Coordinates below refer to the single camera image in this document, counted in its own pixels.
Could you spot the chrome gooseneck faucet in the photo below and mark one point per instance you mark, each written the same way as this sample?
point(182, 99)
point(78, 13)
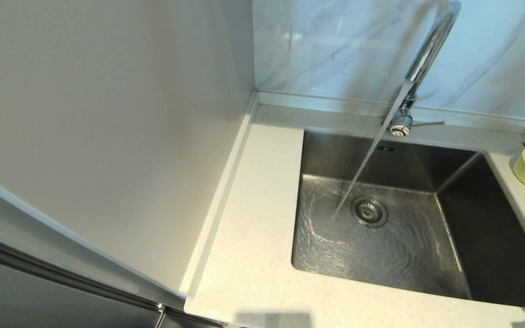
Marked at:
point(431, 45)

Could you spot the stainless steel sink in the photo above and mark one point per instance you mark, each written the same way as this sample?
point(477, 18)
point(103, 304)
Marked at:
point(335, 246)

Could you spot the round metal drain strainer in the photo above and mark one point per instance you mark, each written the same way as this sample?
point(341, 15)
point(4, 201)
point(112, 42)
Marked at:
point(368, 212)

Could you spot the tall cabinet side panel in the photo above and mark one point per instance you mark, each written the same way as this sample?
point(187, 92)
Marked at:
point(107, 114)

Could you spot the chrome cabinet edge trim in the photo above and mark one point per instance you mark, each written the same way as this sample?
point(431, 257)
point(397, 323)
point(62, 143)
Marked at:
point(62, 276)

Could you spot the tall cabinet steel front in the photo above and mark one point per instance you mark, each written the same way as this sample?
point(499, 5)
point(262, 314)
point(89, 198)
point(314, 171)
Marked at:
point(39, 300)

